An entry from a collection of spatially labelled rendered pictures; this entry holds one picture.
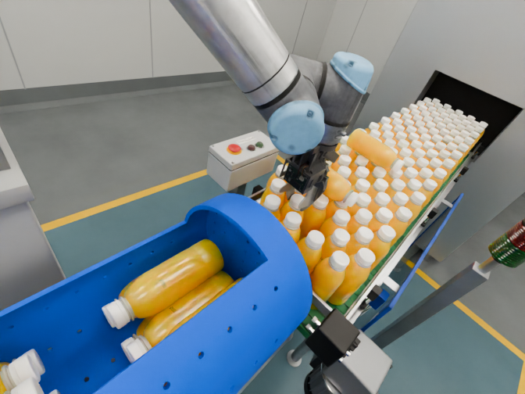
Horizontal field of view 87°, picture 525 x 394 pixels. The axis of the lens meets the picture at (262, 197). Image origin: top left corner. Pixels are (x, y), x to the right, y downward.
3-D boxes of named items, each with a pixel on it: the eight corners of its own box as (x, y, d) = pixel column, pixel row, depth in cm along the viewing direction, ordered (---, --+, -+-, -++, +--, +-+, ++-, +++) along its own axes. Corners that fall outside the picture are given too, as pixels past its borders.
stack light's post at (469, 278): (311, 385, 139) (471, 268, 66) (316, 378, 142) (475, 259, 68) (317, 392, 138) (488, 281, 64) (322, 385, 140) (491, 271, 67)
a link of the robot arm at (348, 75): (326, 44, 49) (371, 56, 50) (305, 102, 56) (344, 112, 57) (335, 59, 43) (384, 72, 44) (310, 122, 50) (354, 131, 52)
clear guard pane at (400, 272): (320, 363, 104) (389, 306, 72) (398, 256, 153) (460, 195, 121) (321, 363, 104) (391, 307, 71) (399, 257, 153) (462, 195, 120)
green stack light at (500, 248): (485, 252, 61) (503, 239, 58) (490, 239, 65) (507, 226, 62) (516, 274, 59) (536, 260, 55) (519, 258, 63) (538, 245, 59)
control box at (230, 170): (205, 173, 83) (208, 145, 77) (252, 154, 96) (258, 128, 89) (226, 192, 79) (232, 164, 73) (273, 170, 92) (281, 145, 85)
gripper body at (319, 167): (277, 177, 63) (293, 132, 55) (300, 166, 69) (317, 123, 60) (302, 198, 60) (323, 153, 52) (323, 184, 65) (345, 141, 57)
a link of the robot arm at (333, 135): (326, 105, 58) (358, 124, 54) (317, 124, 61) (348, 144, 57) (304, 111, 53) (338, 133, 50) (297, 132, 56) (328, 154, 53)
